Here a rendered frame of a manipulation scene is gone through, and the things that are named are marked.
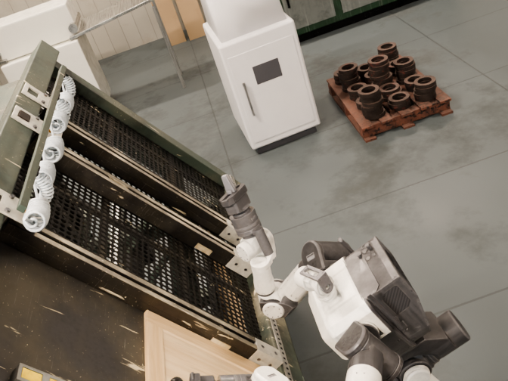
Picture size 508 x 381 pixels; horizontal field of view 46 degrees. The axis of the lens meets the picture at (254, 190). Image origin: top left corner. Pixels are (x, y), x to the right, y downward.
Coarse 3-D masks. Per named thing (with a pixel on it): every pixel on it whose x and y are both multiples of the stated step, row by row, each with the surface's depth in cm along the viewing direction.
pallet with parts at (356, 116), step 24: (384, 48) 574; (336, 72) 576; (360, 72) 571; (384, 72) 524; (408, 72) 528; (336, 96) 582; (360, 96) 491; (384, 96) 518; (408, 96) 497; (432, 96) 499; (360, 120) 506; (384, 120) 495; (408, 120) 503
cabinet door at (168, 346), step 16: (144, 320) 192; (160, 320) 196; (144, 336) 186; (160, 336) 189; (176, 336) 195; (192, 336) 201; (144, 352) 180; (160, 352) 183; (176, 352) 189; (192, 352) 195; (208, 352) 201; (224, 352) 207; (160, 368) 177; (176, 368) 183; (192, 368) 188; (208, 368) 194; (224, 368) 200; (240, 368) 207
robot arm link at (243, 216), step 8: (240, 184) 200; (240, 192) 195; (224, 200) 191; (232, 200) 191; (240, 200) 195; (248, 200) 198; (232, 208) 193; (240, 208) 194; (248, 208) 196; (232, 216) 199; (240, 216) 195; (248, 216) 195; (256, 216) 197; (232, 224) 198; (240, 224) 195; (248, 224) 195
